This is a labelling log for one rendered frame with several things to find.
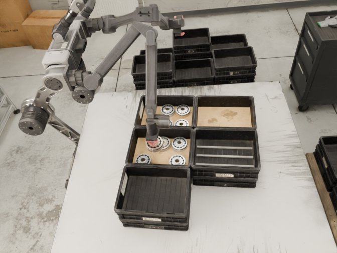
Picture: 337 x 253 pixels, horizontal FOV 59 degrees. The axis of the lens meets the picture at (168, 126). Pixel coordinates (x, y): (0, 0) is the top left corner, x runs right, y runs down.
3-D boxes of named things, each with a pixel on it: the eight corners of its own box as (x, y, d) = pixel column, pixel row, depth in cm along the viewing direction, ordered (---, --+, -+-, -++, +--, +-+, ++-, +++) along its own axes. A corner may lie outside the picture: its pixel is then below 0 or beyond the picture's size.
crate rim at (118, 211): (114, 213, 163) (113, 211, 161) (125, 166, 182) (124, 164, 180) (186, 218, 157) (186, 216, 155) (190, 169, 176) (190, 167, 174)
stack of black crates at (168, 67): (139, 106, 322) (130, 74, 287) (141, 87, 341) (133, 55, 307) (175, 104, 318) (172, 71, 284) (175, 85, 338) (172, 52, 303)
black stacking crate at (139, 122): (137, 137, 208) (134, 126, 199) (143, 106, 227) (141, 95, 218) (193, 138, 202) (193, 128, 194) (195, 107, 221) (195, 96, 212)
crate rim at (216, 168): (190, 169, 176) (190, 167, 174) (193, 130, 195) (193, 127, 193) (260, 172, 170) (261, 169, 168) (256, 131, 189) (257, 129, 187)
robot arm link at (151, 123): (146, 114, 160) (145, 123, 156) (158, 114, 159) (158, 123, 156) (147, 122, 165) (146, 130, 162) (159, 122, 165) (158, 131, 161)
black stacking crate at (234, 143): (191, 177, 183) (190, 167, 175) (194, 139, 202) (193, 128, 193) (258, 180, 177) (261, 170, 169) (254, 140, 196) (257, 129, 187)
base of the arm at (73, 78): (74, 81, 163) (66, 64, 153) (88, 80, 162) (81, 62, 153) (70, 92, 157) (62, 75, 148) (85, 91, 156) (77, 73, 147)
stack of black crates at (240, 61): (213, 101, 315) (214, 68, 281) (211, 82, 334) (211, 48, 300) (252, 99, 312) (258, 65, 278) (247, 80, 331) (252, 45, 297)
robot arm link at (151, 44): (147, 29, 150) (144, 29, 140) (158, 29, 150) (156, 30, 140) (147, 111, 164) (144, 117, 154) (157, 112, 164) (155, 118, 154)
